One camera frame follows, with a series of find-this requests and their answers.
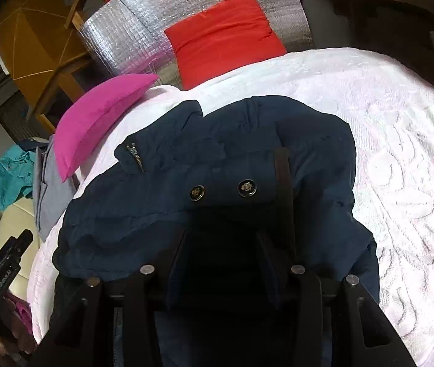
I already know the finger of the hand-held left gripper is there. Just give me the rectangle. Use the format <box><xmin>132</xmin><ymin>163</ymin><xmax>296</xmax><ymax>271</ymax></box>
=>
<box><xmin>0</xmin><ymin>229</ymin><xmax>35</xmax><ymax>266</ymax></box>

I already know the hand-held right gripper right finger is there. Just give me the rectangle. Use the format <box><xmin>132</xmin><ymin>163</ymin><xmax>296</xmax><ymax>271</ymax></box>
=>
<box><xmin>256</xmin><ymin>234</ymin><xmax>413</xmax><ymax>367</ymax></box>

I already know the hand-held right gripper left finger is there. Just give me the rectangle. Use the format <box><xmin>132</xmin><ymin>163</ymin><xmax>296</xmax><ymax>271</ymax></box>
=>
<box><xmin>49</xmin><ymin>227</ymin><xmax>193</xmax><ymax>367</ymax></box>

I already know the navy blue jacket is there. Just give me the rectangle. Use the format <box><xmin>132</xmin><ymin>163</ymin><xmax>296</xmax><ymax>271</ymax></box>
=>
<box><xmin>51</xmin><ymin>94</ymin><xmax>380</xmax><ymax>367</ymax></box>

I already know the cream leather sofa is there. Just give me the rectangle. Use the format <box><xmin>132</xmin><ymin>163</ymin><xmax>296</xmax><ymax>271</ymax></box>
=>
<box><xmin>0</xmin><ymin>198</ymin><xmax>46</xmax><ymax>299</ymax></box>

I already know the magenta cloth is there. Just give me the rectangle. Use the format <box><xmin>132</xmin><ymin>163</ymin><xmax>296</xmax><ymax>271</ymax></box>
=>
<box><xmin>8</xmin><ymin>297</ymin><xmax>35</xmax><ymax>339</ymax></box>

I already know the grey garment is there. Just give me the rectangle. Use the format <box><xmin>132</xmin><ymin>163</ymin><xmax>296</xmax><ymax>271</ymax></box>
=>
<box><xmin>32</xmin><ymin>137</ymin><xmax>78</xmax><ymax>242</ymax></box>

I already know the teal shirt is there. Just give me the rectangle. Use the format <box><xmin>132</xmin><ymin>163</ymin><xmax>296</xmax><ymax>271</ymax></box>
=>
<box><xmin>0</xmin><ymin>145</ymin><xmax>36</xmax><ymax>212</ymax></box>

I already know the magenta pillow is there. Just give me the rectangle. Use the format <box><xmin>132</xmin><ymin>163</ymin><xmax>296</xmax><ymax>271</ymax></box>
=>
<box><xmin>55</xmin><ymin>72</ymin><xmax>160</xmax><ymax>183</ymax></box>

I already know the white textured bedspread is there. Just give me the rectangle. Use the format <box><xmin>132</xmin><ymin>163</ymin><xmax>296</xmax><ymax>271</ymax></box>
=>
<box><xmin>26</xmin><ymin>46</ymin><xmax>434</xmax><ymax>367</ymax></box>

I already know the red pillow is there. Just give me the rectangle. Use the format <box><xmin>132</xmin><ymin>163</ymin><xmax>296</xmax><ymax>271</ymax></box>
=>
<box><xmin>164</xmin><ymin>0</ymin><xmax>287</xmax><ymax>91</ymax></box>

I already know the silver foil insulation sheet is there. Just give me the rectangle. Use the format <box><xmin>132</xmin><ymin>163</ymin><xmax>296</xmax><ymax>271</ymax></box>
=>
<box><xmin>79</xmin><ymin>0</ymin><xmax>314</xmax><ymax>87</ymax></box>

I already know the dark wooden sideboard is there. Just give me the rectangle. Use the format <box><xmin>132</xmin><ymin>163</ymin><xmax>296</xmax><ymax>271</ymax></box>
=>
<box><xmin>303</xmin><ymin>0</ymin><xmax>434</xmax><ymax>106</ymax></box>

